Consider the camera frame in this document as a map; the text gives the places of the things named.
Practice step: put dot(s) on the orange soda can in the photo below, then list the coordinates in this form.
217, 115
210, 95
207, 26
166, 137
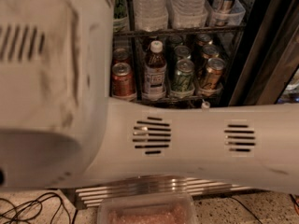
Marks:
123, 85
121, 55

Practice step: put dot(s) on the back gold can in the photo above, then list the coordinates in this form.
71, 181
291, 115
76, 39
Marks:
201, 40

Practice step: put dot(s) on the clear plastic bin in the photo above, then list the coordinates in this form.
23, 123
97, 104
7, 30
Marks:
161, 208

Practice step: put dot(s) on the gold can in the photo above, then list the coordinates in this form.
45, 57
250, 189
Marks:
207, 51
201, 40

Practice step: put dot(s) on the clear water bottle left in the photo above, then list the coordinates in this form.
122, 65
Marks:
150, 15

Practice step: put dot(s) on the back orange soda can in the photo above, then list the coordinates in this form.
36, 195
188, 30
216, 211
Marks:
121, 55

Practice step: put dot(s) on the bottom shelf tea bottle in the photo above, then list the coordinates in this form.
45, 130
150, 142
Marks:
205, 105

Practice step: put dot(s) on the front gold can middle shelf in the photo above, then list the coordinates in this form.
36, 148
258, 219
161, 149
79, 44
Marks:
212, 73

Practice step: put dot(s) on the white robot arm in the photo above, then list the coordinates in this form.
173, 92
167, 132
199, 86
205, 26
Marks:
60, 128

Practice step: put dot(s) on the front green can middle shelf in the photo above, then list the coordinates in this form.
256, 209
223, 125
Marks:
183, 76

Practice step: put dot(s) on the clear water bottle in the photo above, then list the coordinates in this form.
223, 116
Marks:
150, 15
187, 13

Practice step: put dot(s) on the tea bottle white cap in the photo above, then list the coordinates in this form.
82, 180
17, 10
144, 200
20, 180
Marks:
154, 71

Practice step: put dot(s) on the front orange soda can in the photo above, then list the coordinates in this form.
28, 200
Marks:
123, 85

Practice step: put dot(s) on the green can top shelf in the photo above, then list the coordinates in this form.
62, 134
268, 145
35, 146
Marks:
120, 15

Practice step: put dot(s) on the middle gold can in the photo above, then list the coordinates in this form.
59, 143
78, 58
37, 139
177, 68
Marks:
207, 51

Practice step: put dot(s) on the green can shelf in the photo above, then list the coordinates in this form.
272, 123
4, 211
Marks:
120, 15
183, 76

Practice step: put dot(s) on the back green can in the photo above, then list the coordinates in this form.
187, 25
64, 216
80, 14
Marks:
171, 42

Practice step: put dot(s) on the middle green can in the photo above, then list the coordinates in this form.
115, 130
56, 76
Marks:
182, 55

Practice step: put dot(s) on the blue silver can top shelf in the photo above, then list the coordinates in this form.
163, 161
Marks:
226, 13

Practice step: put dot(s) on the clear water bottle right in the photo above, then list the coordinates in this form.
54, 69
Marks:
187, 13

